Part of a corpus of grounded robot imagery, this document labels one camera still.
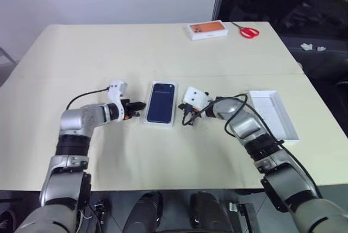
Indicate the crumpled white paper scrap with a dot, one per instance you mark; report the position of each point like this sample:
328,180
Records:
306,46
321,48

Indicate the black metal bracket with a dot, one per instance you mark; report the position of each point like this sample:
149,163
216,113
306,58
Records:
243,216

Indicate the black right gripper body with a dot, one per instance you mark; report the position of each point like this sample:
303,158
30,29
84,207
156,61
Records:
193,111

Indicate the white box with orange phone print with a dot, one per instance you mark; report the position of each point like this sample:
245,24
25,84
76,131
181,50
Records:
208,30

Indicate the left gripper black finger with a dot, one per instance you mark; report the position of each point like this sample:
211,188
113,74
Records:
134,114
138,105

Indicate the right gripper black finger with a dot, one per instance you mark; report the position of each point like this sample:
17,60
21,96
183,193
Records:
183,106
187,117

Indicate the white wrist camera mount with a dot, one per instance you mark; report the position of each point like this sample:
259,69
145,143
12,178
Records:
113,100
196,97

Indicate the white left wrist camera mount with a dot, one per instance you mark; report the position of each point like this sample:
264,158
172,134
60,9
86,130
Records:
113,100

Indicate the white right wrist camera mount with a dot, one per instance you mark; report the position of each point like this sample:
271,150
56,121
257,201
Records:
196,97

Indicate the dark rounded shape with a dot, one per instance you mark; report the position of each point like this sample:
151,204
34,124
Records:
142,214
209,214

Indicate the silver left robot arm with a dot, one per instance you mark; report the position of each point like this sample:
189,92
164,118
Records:
73,138

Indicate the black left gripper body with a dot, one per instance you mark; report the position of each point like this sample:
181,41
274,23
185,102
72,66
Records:
126,109

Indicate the grey metal frame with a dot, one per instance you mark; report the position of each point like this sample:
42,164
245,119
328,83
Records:
6,56

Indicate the dark blue smartphone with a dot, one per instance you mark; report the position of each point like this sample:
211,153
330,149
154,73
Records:
161,102

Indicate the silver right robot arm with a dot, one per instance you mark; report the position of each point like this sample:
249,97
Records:
261,140

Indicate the white box lid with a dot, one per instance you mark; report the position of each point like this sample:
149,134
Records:
274,116

